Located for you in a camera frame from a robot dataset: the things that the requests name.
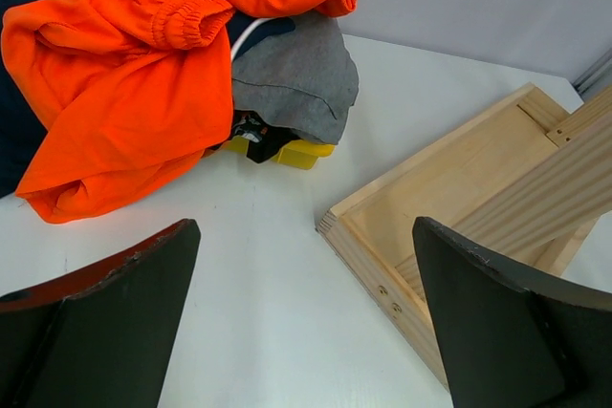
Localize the wooden clothes rack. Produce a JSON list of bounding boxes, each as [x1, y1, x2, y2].
[[317, 84, 611, 381]]

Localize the grey shorts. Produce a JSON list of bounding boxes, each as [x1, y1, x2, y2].
[[232, 11, 360, 145]]

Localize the aluminium corner post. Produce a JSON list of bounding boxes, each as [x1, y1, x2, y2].
[[572, 49, 612, 102]]

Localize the orange camouflage shorts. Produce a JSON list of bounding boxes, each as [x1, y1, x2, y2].
[[228, 111, 298, 163]]

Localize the navy blue shorts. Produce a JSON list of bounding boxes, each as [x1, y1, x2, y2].
[[1, 11, 295, 197]]

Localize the yellow plastic bin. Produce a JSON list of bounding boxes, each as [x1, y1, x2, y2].
[[222, 137, 336, 170]]

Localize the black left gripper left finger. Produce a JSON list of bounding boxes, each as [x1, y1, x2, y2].
[[1, 219, 201, 407]]

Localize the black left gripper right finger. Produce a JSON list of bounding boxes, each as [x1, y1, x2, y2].
[[412, 217, 611, 407]]

